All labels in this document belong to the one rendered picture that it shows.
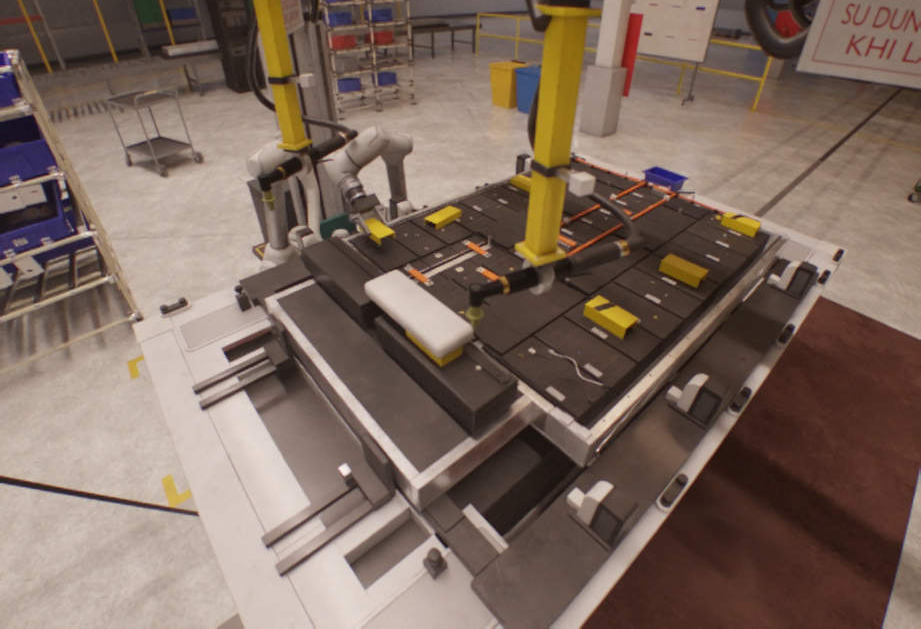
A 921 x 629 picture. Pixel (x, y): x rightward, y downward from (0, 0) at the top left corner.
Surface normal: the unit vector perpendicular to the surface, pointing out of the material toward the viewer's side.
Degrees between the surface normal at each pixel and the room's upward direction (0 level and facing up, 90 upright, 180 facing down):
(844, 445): 0
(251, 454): 0
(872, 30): 90
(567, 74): 90
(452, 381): 0
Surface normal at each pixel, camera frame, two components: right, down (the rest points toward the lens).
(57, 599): 0.00, -0.81
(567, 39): 0.44, 0.53
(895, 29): -0.43, 0.54
